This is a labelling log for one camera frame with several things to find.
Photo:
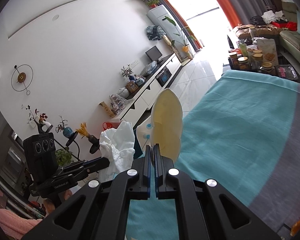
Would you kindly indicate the orange peel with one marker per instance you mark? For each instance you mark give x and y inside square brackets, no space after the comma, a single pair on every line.
[295,229]

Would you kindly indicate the white tv cabinet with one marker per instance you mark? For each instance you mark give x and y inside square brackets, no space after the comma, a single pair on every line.
[145,96]

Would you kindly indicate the cluttered black coffee table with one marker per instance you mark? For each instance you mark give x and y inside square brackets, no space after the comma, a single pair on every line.
[259,50]

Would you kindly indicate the white tissue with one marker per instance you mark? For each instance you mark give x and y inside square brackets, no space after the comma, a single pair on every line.
[117,145]

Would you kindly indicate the teal and grey tablecloth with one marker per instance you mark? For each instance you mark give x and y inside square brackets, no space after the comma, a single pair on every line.
[245,134]

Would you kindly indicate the orange plastic bag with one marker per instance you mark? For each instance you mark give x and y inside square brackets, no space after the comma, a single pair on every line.
[109,125]

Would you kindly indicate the white standing air conditioner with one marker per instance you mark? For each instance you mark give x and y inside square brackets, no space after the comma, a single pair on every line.
[158,16]

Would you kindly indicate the pink sleeved left forearm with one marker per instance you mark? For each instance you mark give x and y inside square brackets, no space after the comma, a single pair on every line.
[15,226]

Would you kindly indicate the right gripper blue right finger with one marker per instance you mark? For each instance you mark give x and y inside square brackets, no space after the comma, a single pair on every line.
[205,209]

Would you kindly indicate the tall potted plant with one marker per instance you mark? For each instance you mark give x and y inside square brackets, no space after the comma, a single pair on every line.
[182,39]

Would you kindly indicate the green sectional sofa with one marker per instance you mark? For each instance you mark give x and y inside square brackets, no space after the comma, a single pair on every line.
[290,39]

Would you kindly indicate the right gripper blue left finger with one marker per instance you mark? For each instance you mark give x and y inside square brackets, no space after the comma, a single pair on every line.
[98,210]

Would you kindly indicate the small black monitor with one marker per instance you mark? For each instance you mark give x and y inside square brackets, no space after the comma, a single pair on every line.
[154,54]

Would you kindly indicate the round wall clock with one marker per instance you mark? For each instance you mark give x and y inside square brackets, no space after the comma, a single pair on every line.
[22,78]

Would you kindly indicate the crushed white paper cup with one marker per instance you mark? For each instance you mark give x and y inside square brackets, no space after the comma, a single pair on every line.
[164,126]

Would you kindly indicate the person's left hand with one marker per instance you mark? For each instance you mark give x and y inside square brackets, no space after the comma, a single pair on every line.
[53,202]

